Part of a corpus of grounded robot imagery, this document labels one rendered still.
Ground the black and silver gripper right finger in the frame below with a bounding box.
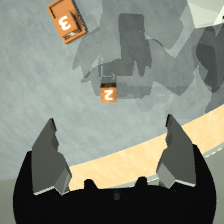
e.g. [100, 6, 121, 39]
[156, 114, 216, 224]

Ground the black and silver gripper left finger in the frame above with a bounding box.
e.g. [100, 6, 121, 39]
[13, 118, 72, 224]

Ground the brown cube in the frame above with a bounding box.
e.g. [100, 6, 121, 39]
[100, 83, 117, 103]
[53, 10, 82, 39]

